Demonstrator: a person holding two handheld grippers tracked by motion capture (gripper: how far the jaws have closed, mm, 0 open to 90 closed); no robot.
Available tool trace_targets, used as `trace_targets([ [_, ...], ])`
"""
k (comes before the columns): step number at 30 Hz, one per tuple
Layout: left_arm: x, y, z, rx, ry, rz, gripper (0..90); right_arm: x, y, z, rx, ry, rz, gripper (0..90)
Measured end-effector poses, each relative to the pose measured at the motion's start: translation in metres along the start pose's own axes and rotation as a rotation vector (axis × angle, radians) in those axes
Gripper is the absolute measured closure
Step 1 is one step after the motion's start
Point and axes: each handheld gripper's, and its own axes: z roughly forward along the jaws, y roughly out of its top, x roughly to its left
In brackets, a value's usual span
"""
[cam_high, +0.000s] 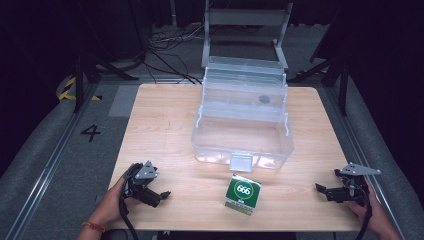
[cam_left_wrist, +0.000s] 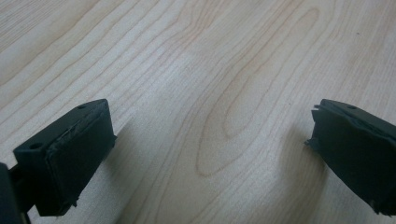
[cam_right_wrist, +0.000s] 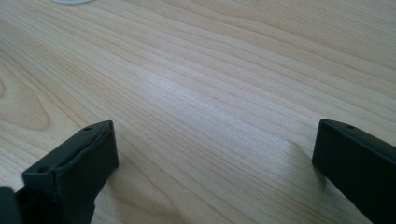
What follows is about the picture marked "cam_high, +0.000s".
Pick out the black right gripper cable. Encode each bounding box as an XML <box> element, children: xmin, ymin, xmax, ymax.
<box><xmin>354</xmin><ymin>191</ymin><xmax>373</xmax><ymax>240</ymax></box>

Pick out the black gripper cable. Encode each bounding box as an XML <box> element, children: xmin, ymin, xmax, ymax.
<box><xmin>354</xmin><ymin>191</ymin><xmax>373</xmax><ymax>240</ymax></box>
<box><xmin>118</xmin><ymin>186</ymin><xmax>140</xmax><ymax>240</ymax></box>

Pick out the person's right hand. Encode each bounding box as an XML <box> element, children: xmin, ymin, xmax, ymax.
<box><xmin>344</xmin><ymin>178</ymin><xmax>396</xmax><ymax>236</ymax></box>

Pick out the grey metal stand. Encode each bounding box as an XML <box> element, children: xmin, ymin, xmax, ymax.
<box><xmin>201</xmin><ymin>0</ymin><xmax>295</xmax><ymax>72</ymax></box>

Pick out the black metal stand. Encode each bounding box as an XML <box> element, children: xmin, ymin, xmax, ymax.
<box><xmin>287</xmin><ymin>55</ymin><xmax>352</xmax><ymax>117</ymax></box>
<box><xmin>73</xmin><ymin>49</ymin><xmax>140</xmax><ymax>114</ymax></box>

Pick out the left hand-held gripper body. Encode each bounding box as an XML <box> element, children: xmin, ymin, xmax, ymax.
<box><xmin>122</xmin><ymin>160</ymin><xmax>160</xmax><ymax>201</ymax></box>

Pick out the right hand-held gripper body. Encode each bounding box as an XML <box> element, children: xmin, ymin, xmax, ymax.
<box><xmin>334</xmin><ymin>162</ymin><xmax>382</xmax><ymax>207</ymax></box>

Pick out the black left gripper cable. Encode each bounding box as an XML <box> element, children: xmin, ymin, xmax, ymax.
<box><xmin>118</xmin><ymin>186</ymin><xmax>140</xmax><ymax>240</ymax></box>

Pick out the person's left hand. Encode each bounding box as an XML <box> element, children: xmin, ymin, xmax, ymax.
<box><xmin>89</xmin><ymin>176</ymin><xmax>142</xmax><ymax>231</ymax></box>

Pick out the metal floor rail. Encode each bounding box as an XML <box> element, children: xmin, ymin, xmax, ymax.
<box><xmin>323</xmin><ymin>84</ymin><xmax>401</xmax><ymax>234</ymax></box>
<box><xmin>4</xmin><ymin>79</ymin><xmax>102</xmax><ymax>240</ymax></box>

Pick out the bundle of black floor cables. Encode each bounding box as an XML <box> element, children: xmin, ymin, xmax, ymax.
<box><xmin>138</xmin><ymin>21</ymin><xmax>205</xmax><ymax>85</ymax></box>

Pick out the green cardboard box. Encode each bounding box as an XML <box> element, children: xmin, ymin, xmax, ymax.
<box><xmin>224</xmin><ymin>172</ymin><xmax>263</xmax><ymax>217</ymax></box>

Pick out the yellow and black floor tape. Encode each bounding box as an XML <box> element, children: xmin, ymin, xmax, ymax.
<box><xmin>58</xmin><ymin>76</ymin><xmax>103</xmax><ymax>102</ymax></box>

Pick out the clear plastic storage box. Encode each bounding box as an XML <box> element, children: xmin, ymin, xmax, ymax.
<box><xmin>191</xmin><ymin>55</ymin><xmax>295</xmax><ymax>173</ymax></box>

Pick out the red and yellow bracelet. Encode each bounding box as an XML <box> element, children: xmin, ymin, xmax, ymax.
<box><xmin>81</xmin><ymin>221</ymin><xmax>108</xmax><ymax>234</ymax></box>

